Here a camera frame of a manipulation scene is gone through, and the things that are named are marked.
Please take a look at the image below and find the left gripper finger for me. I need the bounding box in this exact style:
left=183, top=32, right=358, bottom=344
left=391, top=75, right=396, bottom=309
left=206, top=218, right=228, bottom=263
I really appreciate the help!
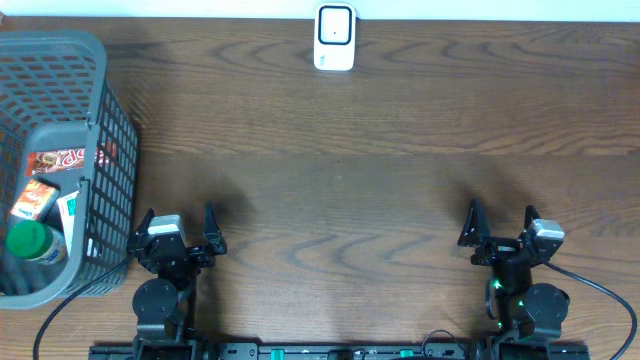
left=203, top=201, right=227, bottom=255
left=130, top=208, right=155, bottom=241

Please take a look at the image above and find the white and green carton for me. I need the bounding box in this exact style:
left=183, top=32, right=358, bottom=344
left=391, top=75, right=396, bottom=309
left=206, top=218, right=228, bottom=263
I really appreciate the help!
left=56, top=191, right=79, bottom=253

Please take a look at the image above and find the green lid jar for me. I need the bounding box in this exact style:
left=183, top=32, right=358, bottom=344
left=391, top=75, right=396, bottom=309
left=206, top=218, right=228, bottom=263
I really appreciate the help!
left=6, top=220, right=68, bottom=265

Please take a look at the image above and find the small orange box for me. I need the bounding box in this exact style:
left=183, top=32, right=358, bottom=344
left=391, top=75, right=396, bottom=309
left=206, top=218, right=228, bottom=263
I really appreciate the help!
left=10, top=179, right=59, bottom=221

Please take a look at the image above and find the red chocolate bar wrapper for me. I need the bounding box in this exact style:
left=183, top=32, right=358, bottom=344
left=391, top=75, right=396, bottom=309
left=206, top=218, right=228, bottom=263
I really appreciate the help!
left=25, top=142, right=119, bottom=177

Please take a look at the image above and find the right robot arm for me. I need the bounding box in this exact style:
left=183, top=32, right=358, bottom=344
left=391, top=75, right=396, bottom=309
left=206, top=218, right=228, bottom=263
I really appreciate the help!
left=457, top=200, right=570, bottom=359

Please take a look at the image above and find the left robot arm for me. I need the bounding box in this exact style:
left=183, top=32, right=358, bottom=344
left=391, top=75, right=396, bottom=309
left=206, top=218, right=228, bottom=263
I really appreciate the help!
left=127, top=203, right=227, bottom=360

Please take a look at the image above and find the white barcode scanner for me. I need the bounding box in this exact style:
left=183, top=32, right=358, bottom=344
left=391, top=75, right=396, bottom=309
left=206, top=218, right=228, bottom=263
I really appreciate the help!
left=313, top=2, right=356, bottom=71

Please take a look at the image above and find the grey plastic mesh basket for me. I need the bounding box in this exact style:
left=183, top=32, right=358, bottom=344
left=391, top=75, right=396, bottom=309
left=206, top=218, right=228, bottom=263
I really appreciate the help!
left=1, top=30, right=138, bottom=310

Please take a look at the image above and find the black mounting rail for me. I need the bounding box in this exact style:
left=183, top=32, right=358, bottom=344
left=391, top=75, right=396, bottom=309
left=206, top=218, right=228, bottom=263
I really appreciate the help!
left=88, top=340, right=591, bottom=360

